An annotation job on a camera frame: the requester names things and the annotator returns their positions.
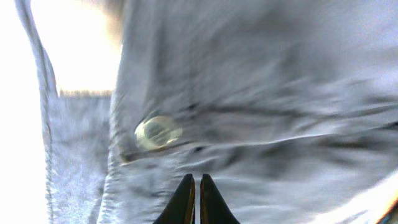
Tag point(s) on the blue shorts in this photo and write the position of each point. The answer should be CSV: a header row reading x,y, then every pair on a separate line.
x,y
289,106

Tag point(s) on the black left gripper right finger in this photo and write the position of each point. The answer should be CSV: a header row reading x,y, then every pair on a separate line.
x,y
213,208

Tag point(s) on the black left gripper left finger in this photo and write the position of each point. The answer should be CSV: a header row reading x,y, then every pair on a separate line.
x,y
181,207

